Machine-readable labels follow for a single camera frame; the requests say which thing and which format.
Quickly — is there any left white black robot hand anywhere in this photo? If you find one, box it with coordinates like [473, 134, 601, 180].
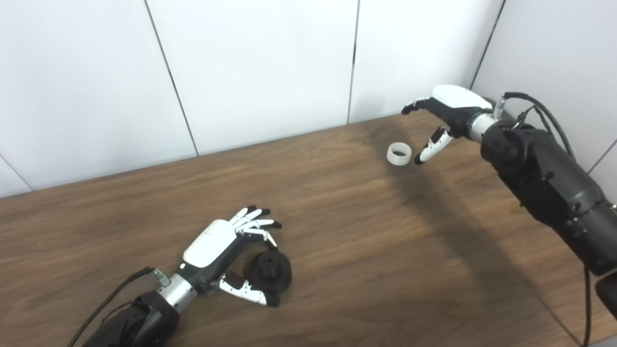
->
[175, 205, 283, 308]

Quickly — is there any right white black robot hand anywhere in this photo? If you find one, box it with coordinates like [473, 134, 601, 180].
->
[401, 85, 494, 166]

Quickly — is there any round black part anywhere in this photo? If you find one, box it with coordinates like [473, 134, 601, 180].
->
[246, 251, 293, 296]

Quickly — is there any white ring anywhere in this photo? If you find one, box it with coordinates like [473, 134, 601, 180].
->
[387, 143, 413, 167]

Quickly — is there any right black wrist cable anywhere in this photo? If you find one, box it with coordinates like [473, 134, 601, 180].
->
[494, 92, 593, 347]

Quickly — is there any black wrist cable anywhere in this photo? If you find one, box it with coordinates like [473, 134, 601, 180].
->
[66, 267, 170, 347]
[494, 92, 593, 347]

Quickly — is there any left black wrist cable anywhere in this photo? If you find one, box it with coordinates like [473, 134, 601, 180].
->
[66, 267, 170, 347]

